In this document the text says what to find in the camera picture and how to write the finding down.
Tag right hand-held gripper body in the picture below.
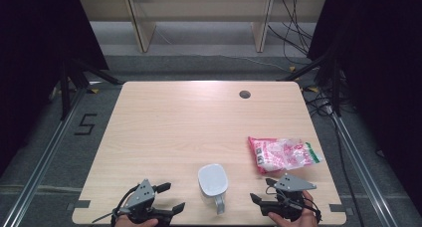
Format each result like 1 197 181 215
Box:
260 172 317 222

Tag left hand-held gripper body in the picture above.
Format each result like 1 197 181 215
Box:
112 178 174 226

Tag pink and white sugar bag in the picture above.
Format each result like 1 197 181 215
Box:
247 135 323 175

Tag grey lidded clear plastic jug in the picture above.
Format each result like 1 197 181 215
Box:
197 163 230 216

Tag person's left hand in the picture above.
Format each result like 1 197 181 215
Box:
114 214 160 227

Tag person's right hand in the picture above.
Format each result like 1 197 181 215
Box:
268 190 320 227

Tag black tape floor mark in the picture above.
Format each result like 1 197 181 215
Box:
74 113 99 136

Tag black metal stand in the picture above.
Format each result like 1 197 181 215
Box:
59 57 124 121
278 47 343 117

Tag black curtain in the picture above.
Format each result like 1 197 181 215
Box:
0 0 109 176
308 0 422 216

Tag light wooden shelf unit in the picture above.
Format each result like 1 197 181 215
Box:
79 0 328 54

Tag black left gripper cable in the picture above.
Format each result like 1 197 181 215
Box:
92 183 141 225

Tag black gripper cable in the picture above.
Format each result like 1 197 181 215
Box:
265 186 323 222
92 183 141 225

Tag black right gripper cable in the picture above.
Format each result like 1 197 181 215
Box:
265 186 323 222

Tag grey table edge bracket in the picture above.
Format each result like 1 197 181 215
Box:
328 203 354 217
66 199 92 211

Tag aluminium floor rail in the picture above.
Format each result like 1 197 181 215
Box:
330 113 399 227
0 87 88 227

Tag black floor cables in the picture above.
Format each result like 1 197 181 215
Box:
303 87 336 119

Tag white floor cable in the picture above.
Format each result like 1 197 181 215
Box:
154 27 291 73

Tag bundle of black hanging cables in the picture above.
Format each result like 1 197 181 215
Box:
267 0 315 56

